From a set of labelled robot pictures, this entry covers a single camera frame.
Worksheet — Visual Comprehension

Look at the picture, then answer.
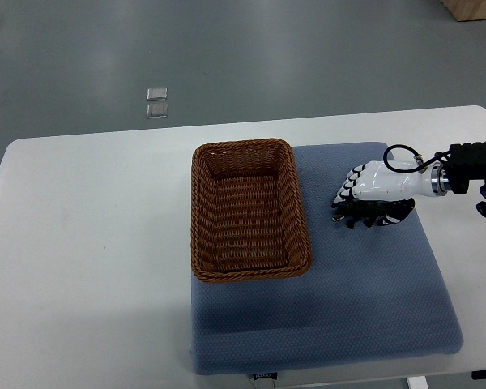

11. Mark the dark toy crocodile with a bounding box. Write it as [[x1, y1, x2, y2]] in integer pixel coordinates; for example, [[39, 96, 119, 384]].
[[332, 200, 389, 229]]

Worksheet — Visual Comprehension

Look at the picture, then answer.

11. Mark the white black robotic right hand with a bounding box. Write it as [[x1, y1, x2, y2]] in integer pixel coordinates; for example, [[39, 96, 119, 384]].
[[331, 161, 448, 226]]

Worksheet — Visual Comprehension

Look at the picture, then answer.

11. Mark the floor plate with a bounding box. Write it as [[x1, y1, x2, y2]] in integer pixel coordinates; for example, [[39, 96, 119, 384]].
[[147, 102, 168, 119], [146, 87, 168, 101]]

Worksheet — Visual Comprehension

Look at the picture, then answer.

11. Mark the brown wicker basket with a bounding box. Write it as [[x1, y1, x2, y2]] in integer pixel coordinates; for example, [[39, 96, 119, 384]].
[[190, 139, 313, 284]]

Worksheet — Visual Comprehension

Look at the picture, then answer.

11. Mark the wooden box corner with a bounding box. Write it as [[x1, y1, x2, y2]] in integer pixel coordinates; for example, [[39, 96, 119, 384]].
[[441, 0, 486, 22]]

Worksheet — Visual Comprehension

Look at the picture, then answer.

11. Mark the white table leg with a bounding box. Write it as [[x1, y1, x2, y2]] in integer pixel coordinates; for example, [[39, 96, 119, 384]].
[[407, 376, 429, 389]]

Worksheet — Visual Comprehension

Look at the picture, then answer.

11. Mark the upper floor plate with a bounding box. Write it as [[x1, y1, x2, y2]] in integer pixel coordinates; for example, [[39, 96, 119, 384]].
[[146, 87, 168, 101]]

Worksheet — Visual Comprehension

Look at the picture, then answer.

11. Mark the blue padded mat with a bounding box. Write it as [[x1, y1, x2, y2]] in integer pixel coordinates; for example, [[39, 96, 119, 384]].
[[191, 142, 463, 375]]

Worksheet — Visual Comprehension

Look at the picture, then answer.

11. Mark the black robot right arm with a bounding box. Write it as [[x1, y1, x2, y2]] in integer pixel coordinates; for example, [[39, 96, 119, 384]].
[[435, 142, 486, 218]]

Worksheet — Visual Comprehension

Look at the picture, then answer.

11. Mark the lower floor plate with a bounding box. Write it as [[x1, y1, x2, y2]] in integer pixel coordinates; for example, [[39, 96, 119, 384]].
[[147, 102, 168, 119]]

